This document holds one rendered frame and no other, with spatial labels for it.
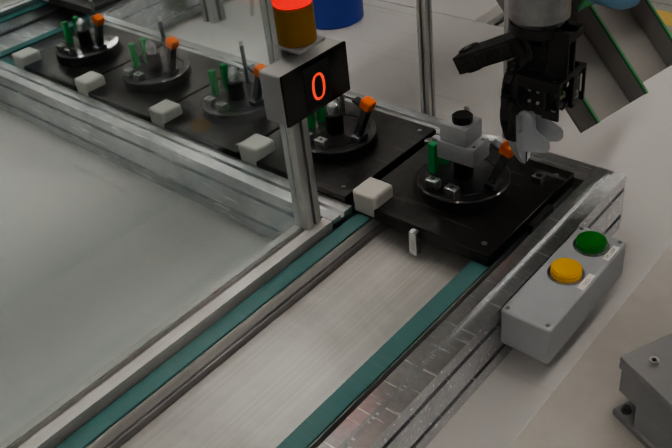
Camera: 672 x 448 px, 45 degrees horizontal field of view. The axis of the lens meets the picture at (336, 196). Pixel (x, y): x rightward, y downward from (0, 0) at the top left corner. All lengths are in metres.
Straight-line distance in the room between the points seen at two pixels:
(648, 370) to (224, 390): 0.50
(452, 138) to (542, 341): 0.32
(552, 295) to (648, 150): 0.55
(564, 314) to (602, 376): 0.11
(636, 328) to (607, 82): 0.44
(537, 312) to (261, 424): 0.36
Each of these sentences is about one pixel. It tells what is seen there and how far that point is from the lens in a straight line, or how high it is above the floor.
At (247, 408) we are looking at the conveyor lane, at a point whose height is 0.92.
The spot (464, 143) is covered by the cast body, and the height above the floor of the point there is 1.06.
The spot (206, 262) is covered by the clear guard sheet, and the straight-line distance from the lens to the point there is 1.08.
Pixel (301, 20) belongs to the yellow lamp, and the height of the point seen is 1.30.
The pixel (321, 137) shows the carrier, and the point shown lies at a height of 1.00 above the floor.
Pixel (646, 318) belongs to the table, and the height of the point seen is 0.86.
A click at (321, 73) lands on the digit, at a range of 1.05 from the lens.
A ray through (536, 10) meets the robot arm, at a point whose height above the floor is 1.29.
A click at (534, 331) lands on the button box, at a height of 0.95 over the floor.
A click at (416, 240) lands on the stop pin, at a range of 1.17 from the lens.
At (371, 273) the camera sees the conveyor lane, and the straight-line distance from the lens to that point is 1.17.
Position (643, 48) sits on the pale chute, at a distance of 1.54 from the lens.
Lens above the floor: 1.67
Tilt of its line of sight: 34 degrees down
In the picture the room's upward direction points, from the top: 7 degrees counter-clockwise
